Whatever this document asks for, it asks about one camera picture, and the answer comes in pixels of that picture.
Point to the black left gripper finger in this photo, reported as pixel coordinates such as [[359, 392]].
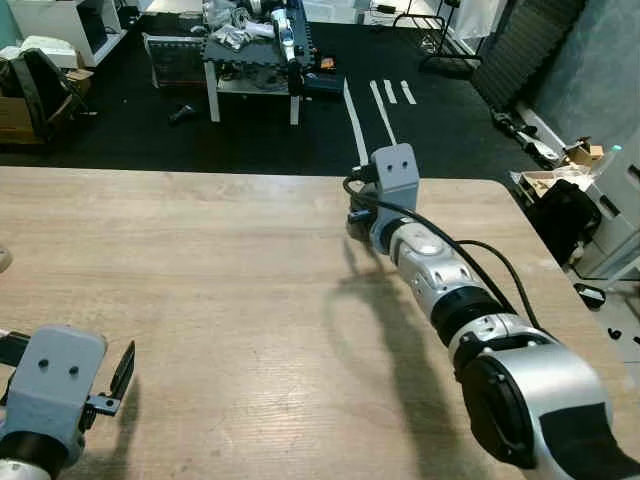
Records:
[[123, 368]]

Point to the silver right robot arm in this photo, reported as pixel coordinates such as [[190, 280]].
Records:
[[520, 370]]

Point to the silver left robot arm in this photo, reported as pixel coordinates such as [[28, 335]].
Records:
[[25, 452]]

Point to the silver spare robot arm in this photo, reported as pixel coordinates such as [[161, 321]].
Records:
[[287, 38]]

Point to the dark blue box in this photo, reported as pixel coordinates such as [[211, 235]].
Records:
[[322, 85]]

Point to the orange and black tool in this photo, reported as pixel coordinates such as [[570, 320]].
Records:
[[326, 65]]

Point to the white drawer cabinet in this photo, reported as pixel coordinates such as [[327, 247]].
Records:
[[620, 215]]

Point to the black and grey floor tool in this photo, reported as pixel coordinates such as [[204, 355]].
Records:
[[525, 135]]

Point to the white tray with clutter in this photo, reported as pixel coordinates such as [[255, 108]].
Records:
[[545, 182]]

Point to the black backpack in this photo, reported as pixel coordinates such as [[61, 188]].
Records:
[[563, 225]]

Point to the grey workbench with white legs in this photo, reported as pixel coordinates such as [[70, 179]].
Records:
[[240, 62]]

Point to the small black floor object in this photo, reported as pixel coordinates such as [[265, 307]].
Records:
[[182, 114]]

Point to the white crumpled plastic pile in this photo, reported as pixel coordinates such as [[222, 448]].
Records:
[[238, 25]]

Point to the black ribbed foam panel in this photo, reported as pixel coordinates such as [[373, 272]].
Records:
[[525, 55]]

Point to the small open cardboard box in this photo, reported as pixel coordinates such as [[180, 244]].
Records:
[[585, 155]]

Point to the grey plastic crate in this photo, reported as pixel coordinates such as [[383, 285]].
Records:
[[175, 62]]

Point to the black bag with cardboard box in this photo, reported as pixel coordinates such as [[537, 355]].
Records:
[[45, 95]]

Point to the white shelf unit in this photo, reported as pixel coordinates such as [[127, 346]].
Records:
[[60, 20]]

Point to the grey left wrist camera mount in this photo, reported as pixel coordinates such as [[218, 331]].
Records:
[[55, 385]]

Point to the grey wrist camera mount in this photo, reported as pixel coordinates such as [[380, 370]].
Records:
[[55, 385], [395, 180]]

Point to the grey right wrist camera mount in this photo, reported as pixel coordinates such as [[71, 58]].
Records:
[[395, 180]]

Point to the black metal chair frame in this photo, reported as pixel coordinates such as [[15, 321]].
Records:
[[440, 50]]

